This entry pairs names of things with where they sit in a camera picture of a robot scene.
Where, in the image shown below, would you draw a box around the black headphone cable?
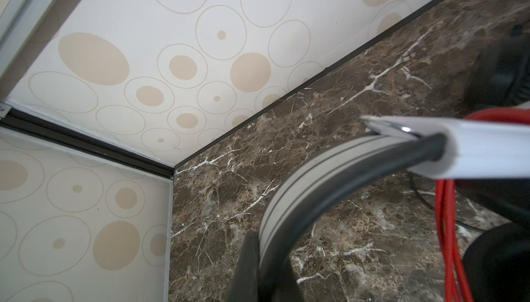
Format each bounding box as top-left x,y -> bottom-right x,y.
407,171 -> 489,234

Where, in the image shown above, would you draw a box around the left slanted aluminium rail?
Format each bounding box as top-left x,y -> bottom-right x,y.
1,0 -> 56,75

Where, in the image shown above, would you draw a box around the left black frame post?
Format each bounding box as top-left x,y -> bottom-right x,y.
1,103 -> 174,180

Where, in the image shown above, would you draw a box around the black headphones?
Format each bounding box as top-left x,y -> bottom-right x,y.
464,24 -> 529,111

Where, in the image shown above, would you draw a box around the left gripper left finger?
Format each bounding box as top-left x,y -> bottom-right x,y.
226,231 -> 259,302

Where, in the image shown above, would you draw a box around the white headphones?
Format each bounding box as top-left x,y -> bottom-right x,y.
258,103 -> 529,301

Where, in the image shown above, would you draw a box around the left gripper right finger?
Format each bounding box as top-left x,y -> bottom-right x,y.
271,257 -> 304,302

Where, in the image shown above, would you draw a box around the red headphone cable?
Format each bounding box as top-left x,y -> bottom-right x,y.
434,107 -> 530,302

